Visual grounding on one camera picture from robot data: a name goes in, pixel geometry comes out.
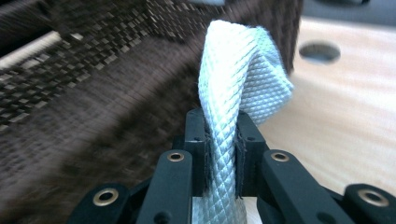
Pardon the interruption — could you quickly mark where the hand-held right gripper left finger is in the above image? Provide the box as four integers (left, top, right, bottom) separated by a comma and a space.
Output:
136, 107, 213, 224

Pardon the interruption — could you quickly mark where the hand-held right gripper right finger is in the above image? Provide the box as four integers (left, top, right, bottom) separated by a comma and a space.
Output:
234, 111, 356, 224

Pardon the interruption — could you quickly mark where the brown woven basket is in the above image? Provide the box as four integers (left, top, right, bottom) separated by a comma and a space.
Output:
0, 0, 304, 224

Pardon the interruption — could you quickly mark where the light blue textured cloth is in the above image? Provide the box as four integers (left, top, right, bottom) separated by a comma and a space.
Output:
191, 19, 295, 224

